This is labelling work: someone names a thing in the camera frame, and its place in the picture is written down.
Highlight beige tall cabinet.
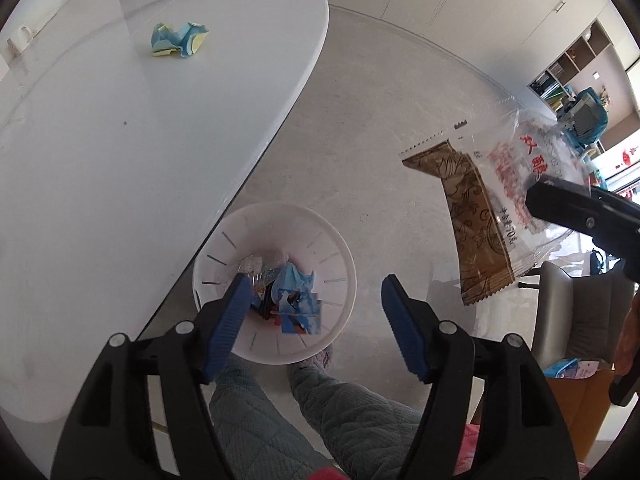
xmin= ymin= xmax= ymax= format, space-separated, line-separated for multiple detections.
xmin=380 ymin=0 xmax=601 ymax=96

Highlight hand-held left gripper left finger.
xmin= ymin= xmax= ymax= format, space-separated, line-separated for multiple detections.
xmin=51 ymin=274 xmax=253 ymax=480

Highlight pink garment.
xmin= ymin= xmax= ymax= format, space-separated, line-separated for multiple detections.
xmin=452 ymin=422 xmax=501 ymax=480

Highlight grey quilted pants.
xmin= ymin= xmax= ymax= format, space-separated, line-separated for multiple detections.
xmin=207 ymin=345 xmax=426 ymax=480

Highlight clear brown snack bag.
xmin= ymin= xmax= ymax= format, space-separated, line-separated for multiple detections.
xmin=400 ymin=95 xmax=608 ymax=306

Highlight teal yellow crumpled paper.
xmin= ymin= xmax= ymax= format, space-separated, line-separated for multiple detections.
xmin=151 ymin=21 xmax=208 ymax=58

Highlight cardboard box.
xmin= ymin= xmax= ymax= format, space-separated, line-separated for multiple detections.
xmin=542 ymin=360 xmax=621 ymax=463

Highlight blue face mask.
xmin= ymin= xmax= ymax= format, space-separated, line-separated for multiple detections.
xmin=272 ymin=262 xmax=318 ymax=296

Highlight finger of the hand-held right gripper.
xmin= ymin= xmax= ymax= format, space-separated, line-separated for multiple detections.
xmin=525 ymin=176 xmax=640 ymax=281

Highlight blue packet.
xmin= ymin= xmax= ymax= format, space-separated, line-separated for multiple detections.
xmin=544 ymin=357 xmax=581 ymax=378

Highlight blue white carton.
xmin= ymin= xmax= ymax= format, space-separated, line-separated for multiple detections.
xmin=270 ymin=287 xmax=323 ymax=336

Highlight grey upholstered chair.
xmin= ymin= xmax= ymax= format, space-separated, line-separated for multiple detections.
xmin=520 ymin=260 xmax=638 ymax=366

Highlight person's right hand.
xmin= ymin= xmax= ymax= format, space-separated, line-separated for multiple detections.
xmin=614 ymin=285 xmax=640 ymax=376

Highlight white mug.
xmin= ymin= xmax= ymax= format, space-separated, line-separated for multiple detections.
xmin=5 ymin=25 xmax=37 ymax=57

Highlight open shelf unit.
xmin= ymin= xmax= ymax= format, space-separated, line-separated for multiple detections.
xmin=525 ymin=17 xmax=640 ymax=156

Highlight grey slippers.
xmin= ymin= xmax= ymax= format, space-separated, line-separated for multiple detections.
xmin=292 ymin=342 xmax=335 ymax=376

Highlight white plastic trash bin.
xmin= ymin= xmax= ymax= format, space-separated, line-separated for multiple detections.
xmin=192 ymin=202 xmax=357 ymax=366

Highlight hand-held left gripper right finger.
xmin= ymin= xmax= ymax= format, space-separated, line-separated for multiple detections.
xmin=381 ymin=274 xmax=581 ymax=480

